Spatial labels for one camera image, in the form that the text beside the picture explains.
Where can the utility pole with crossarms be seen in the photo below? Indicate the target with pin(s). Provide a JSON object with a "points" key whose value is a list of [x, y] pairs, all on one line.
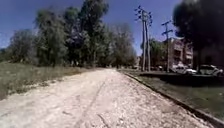
{"points": [[144, 40]]}

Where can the pale gravel path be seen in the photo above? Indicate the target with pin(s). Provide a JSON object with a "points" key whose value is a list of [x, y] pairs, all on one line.
{"points": [[100, 103]]}

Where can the row of green trees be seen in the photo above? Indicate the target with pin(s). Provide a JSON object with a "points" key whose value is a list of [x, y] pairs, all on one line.
{"points": [[73, 40]]}

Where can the thin utility pole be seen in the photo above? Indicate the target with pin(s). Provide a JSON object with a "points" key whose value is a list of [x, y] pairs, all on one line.
{"points": [[166, 46]]}

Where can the brick building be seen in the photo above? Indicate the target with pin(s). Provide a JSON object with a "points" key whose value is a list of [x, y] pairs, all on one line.
{"points": [[179, 53]]}

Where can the white car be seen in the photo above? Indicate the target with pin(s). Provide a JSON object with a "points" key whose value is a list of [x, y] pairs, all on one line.
{"points": [[182, 69]]}

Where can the stone kerb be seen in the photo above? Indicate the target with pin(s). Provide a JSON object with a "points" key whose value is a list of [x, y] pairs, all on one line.
{"points": [[173, 100]]}

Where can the dry grass field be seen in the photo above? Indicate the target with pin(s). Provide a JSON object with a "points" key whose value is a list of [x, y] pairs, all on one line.
{"points": [[26, 76]]}

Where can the shaded grass strip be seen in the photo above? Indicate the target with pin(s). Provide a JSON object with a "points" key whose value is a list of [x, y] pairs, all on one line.
{"points": [[200, 95]]}

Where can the dark broad tree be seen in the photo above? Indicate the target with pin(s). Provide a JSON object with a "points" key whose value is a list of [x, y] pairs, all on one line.
{"points": [[200, 26]]}

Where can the pale car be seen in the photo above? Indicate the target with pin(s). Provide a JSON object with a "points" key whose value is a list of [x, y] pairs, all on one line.
{"points": [[210, 70]]}

